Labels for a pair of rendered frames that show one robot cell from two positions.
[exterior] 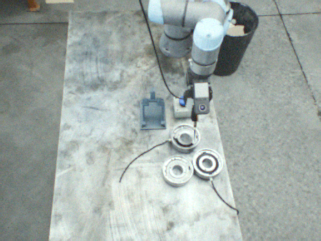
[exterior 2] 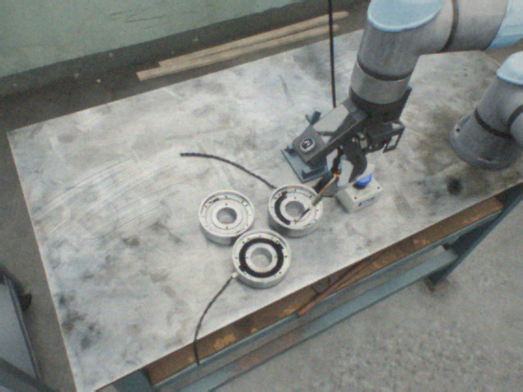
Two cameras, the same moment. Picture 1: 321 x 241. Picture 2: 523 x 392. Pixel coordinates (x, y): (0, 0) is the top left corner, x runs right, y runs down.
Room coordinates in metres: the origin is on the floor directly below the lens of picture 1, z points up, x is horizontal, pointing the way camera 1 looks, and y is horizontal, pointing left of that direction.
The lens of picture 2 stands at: (0.34, -0.49, 1.53)
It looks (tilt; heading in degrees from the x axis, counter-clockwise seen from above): 55 degrees down; 66
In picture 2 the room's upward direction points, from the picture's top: 5 degrees clockwise
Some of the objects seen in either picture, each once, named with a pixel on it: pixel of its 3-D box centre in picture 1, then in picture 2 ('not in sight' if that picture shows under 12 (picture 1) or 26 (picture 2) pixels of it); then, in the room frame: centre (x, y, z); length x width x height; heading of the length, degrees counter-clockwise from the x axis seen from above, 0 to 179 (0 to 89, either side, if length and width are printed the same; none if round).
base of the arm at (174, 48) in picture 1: (176, 37); (493, 130); (1.08, -0.04, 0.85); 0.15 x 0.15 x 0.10
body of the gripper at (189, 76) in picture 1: (199, 78); (369, 118); (0.67, -0.11, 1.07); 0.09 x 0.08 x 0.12; 5
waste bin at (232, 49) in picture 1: (226, 41); not in sight; (1.74, -0.42, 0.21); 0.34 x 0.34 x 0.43
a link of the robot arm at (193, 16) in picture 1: (205, 17); (469, 10); (0.77, -0.11, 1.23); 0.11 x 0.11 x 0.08; 81
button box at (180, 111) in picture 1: (183, 105); (359, 188); (0.74, -0.08, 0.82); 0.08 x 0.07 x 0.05; 8
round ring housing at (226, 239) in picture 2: (177, 171); (226, 217); (0.46, -0.06, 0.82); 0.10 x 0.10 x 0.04
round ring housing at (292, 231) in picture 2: (185, 139); (294, 211); (0.59, -0.09, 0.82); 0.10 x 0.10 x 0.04
